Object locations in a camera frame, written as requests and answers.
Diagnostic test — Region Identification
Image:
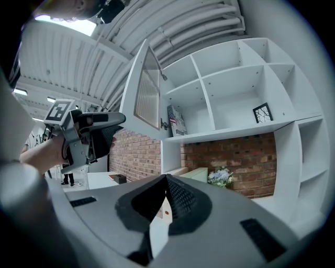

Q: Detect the flag-print box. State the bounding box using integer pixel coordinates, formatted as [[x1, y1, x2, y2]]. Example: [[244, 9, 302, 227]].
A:
[[167, 105, 188, 137]]

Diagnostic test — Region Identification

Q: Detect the pale flower bouquet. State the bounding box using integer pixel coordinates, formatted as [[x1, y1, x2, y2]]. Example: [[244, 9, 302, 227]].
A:
[[208, 166, 234, 188]]

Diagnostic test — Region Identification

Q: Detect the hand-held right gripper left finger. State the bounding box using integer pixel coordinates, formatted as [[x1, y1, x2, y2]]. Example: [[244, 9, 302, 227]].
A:
[[64, 174, 170, 267]]

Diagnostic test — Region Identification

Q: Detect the beige box file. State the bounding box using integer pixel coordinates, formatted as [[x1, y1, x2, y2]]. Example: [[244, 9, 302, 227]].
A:
[[167, 167, 189, 176]]

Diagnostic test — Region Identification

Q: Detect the white ribbed-glass cabinet door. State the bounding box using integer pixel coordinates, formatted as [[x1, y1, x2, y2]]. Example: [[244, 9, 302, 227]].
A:
[[119, 39, 165, 141]]

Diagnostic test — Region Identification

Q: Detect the person's left forearm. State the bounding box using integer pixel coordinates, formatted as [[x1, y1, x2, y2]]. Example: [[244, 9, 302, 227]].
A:
[[19, 135, 69, 175]]

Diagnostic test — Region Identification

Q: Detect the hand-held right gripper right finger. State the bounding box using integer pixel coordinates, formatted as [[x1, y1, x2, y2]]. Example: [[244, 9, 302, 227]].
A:
[[153, 174, 299, 268]]

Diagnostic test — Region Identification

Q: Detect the bundle of white ceiling pipes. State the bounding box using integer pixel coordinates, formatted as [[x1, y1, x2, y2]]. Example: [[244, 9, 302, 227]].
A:
[[106, 0, 247, 69]]

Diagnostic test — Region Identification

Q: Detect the black head-mounted camera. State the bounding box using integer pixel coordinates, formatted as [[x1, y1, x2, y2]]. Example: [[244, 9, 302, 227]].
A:
[[96, 0, 126, 25]]

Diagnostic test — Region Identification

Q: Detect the person's face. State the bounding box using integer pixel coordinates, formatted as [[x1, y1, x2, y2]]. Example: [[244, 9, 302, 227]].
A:
[[48, 0, 102, 24]]

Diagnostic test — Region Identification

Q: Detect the black picture frame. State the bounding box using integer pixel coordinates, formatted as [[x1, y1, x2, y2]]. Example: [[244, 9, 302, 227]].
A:
[[252, 102, 274, 124]]

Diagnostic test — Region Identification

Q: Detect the white shelf desk unit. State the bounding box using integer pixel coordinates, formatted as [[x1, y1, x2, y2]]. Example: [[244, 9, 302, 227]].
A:
[[159, 38, 331, 226]]

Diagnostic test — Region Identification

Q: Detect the large ceiling light panel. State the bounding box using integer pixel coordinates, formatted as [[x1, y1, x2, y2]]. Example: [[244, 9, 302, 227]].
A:
[[34, 14, 97, 37]]

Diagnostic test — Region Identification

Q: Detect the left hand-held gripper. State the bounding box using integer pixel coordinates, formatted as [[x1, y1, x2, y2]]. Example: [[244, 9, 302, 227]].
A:
[[43, 98, 127, 174]]

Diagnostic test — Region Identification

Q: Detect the white side table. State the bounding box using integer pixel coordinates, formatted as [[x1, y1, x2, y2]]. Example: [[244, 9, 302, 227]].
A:
[[86, 171, 131, 191]]

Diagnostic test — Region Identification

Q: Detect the pale green box file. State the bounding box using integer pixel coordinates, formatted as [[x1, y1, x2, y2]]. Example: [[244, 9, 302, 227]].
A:
[[180, 167, 209, 184]]

